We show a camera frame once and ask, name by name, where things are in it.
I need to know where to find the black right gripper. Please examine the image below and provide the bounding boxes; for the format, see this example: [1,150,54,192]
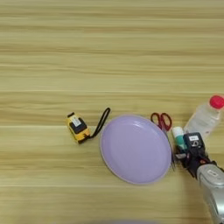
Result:
[174,145,217,179]

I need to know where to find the teal white glue stick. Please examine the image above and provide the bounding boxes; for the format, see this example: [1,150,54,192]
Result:
[171,126,188,151]

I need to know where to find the yellow black tape measure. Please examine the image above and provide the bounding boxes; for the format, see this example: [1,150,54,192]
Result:
[66,107,112,144]

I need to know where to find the purple round plate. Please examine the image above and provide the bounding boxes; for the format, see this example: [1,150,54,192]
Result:
[100,114,172,186]

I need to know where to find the clear red-capped plastic bottle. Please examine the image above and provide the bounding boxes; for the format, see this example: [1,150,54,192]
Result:
[183,94,224,142]

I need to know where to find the red-handled scissors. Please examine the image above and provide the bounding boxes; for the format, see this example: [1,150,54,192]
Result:
[150,112,177,172]

